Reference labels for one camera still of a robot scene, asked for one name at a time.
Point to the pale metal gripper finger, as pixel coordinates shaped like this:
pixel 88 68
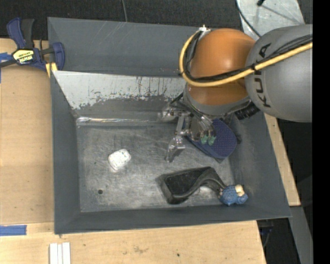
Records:
pixel 176 147
pixel 167 114

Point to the dark blue dotted oval pad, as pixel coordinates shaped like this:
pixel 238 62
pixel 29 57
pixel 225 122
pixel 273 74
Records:
pixel 222 143

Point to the black wedge-shaped object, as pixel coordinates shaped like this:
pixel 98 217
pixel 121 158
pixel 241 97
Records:
pixel 184 184

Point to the small white plastic block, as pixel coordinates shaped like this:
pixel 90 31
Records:
pixel 119 160

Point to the grey metal bin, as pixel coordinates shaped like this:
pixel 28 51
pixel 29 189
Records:
pixel 132 186

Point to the blue toy animal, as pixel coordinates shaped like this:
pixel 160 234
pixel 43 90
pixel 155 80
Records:
pixel 232 196

